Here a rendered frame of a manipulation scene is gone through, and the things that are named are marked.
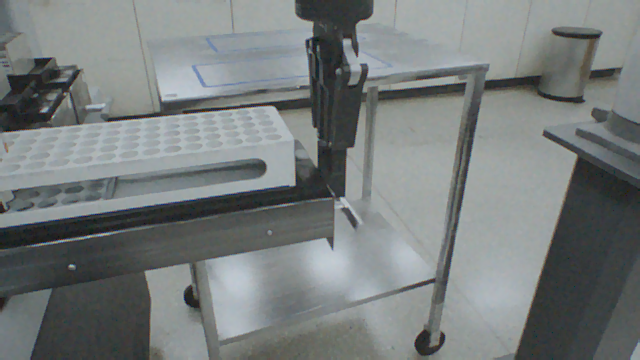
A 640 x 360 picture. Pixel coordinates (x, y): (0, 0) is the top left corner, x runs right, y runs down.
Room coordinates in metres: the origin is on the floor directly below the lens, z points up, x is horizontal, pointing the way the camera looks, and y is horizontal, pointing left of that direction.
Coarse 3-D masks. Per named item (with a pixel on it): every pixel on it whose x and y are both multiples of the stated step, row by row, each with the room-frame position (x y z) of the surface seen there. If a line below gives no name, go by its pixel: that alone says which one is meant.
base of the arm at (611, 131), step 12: (600, 108) 0.84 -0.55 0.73; (600, 120) 0.82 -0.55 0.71; (612, 120) 0.74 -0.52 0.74; (624, 120) 0.72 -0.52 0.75; (576, 132) 0.78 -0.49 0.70; (588, 132) 0.76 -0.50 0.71; (600, 132) 0.75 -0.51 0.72; (612, 132) 0.73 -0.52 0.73; (624, 132) 0.71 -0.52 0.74; (636, 132) 0.69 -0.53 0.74; (600, 144) 0.73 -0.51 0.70; (612, 144) 0.71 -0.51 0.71; (624, 144) 0.70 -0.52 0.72; (636, 144) 0.68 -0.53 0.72; (636, 156) 0.67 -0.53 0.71
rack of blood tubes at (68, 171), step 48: (48, 144) 0.38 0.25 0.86; (96, 144) 0.38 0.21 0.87; (144, 144) 0.38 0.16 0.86; (192, 144) 0.38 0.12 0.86; (240, 144) 0.37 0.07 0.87; (288, 144) 0.38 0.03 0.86; (48, 192) 0.36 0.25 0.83; (96, 192) 0.35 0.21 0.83; (144, 192) 0.38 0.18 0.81; (192, 192) 0.36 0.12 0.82
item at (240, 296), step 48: (192, 48) 0.96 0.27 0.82; (240, 48) 0.96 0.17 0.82; (288, 48) 0.96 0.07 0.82; (384, 48) 0.96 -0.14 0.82; (432, 48) 0.96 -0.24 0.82; (192, 96) 0.65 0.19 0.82; (240, 96) 0.67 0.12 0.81; (480, 96) 0.85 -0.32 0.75; (336, 240) 1.01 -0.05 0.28; (384, 240) 1.01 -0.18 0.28; (192, 288) 1.02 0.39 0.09; (240, 288) 0.82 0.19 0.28; (288, 288) 0.82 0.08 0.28; (336, 288) 0.82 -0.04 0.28; (384, 288) 0.82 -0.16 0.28; (240, 336) 0.68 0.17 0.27; (432, 336) 0.84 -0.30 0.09
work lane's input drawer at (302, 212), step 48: (288, 192) 0.38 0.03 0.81; (0, 240) 0.30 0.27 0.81; (48, 240) 0.31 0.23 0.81; (96, 240) 0.32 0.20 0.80; (144, 240) 0.33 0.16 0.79; (192, 240) 0.34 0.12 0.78; (240, 240) 0.35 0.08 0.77; (288, 240) 0.37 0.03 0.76; (0, 288) 0.29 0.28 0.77; (48, 288) 0.30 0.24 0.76
